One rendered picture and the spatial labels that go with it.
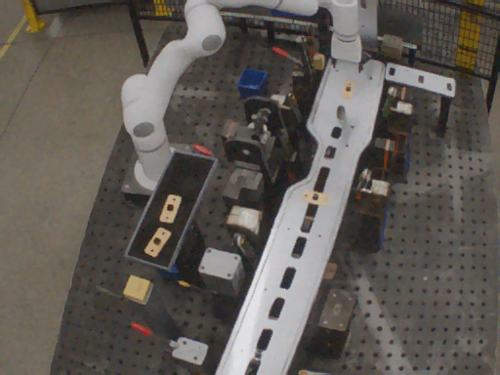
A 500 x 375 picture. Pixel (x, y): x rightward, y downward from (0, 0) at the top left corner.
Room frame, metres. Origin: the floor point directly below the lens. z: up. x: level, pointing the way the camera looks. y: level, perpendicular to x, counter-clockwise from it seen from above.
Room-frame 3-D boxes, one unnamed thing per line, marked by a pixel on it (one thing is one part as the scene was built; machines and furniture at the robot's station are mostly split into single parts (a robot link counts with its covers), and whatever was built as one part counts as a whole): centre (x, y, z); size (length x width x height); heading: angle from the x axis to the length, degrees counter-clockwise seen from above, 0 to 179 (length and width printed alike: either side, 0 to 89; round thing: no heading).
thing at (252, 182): (1.05, 0.01, 0.89); 0.13 x 0.11 x 0.38; 62
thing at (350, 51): (1.40, -0.40, 1.23); 0.10 x 0.07 x 0.11; 62
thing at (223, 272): (0.78, 0.12, 0.90); 0.13 x 0.10 x 0.41; 62
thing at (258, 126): (1.17, -0.05, 0.94); 0.18 x 0.13 x 0.49; 152
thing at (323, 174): (1.15, -0.27, 0.84); 0.12 x 0.05 x 0.29; 62
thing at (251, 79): (1.75, -0.09, 0.74); 0.11 x 0.10 x 0.09; 152
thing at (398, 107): (1.25, -0.56, 0.87); 0.12 x 0.09 x 0.35; 62
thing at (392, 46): (1.58, -0.64, 0.88); 0.08 x 0.08 x 0.36; 62
